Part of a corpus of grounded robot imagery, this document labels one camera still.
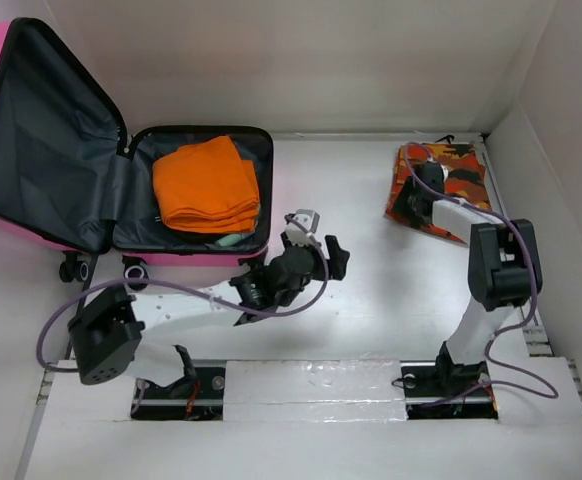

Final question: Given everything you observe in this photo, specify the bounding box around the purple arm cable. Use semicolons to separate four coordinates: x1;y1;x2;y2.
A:
37;213;330;411
402;141;560;407

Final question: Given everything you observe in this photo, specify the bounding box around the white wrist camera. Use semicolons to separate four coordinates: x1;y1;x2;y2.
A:
293;209;320;234
440;165;449;185

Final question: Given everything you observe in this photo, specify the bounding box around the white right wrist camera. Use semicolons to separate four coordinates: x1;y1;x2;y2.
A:
440;165;449;185

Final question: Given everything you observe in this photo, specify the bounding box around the orange cloth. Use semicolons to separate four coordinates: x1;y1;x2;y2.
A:
152;136;261;234

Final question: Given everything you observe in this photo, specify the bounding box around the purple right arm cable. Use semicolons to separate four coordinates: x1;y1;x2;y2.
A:
402;141;560;407

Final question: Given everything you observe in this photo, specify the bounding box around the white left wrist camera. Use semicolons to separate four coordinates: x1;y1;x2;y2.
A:
293;209;320;234

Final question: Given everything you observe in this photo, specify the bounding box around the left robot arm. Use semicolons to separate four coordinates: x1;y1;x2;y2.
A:
68;235;350;397

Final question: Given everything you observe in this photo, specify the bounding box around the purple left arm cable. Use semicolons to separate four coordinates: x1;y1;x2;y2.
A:
37;213;330;411

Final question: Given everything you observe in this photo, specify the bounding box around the green and white tube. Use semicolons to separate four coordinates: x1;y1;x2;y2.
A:
214;232;253;247

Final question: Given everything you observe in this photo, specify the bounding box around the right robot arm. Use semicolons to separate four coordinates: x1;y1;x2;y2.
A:
394;160;542;400

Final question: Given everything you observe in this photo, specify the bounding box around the aluminium side rail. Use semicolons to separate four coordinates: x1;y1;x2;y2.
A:
476;134;543;342

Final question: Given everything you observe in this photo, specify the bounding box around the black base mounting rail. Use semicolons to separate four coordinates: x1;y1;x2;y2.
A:
130;360;498;424

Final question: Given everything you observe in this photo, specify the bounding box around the pink hard-shell suitcase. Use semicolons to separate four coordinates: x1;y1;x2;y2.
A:
0;18;274;289

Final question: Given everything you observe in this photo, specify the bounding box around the orange camouflage garment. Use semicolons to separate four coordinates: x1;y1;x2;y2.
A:
385;141;491;244

